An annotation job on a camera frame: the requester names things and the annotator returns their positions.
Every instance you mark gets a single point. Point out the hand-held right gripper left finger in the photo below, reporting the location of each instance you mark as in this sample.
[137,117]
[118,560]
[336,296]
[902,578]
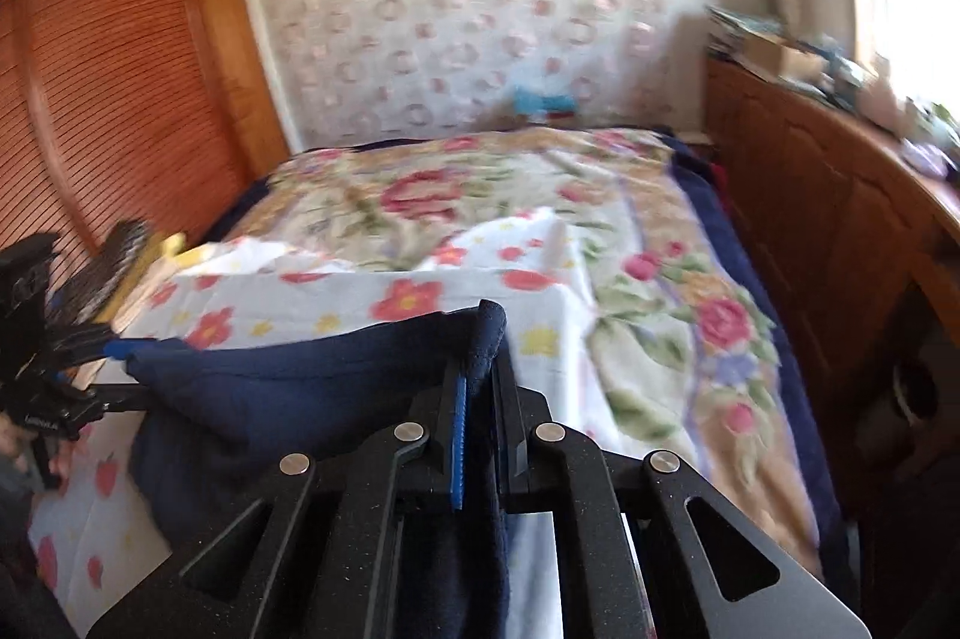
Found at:
[457,451]

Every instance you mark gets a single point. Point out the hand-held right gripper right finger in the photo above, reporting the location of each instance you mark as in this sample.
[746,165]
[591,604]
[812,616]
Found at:
[517,451]

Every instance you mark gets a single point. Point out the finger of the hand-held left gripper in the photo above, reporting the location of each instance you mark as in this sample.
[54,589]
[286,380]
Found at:
[90,337]
[112,393]

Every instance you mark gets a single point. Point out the navy blue printed T-shirt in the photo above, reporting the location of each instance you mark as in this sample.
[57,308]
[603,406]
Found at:
[300,384]

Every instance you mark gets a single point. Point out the person's left hand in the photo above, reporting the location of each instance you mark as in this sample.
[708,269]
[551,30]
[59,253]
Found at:
[11,440]

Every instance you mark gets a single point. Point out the white small-flower bed sheet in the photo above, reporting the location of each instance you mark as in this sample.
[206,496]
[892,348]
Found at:
[300,301]

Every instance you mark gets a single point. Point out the wooden slatted wardrobe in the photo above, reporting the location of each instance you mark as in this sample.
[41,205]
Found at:
[127,84]

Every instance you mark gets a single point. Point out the blue box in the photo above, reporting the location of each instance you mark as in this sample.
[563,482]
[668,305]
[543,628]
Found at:
[544,103]

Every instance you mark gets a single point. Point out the low wooden cabinet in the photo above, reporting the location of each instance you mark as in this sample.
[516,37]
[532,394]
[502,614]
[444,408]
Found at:
[810,219]

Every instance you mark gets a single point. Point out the sheer circle-patterned curtain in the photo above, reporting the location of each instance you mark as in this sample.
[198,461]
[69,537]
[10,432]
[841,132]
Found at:
[465,9]

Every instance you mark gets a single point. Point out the cardboard box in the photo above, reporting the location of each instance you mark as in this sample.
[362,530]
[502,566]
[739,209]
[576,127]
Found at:
[776,55]

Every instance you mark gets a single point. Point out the stack of folded cloths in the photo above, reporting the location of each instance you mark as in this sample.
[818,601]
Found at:
[739,28]

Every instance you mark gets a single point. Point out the small white lavender object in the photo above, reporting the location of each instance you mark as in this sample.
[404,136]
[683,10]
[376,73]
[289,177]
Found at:
[926,155]

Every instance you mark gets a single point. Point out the pale pink bottle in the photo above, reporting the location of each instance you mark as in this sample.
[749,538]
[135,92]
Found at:
[879,95]

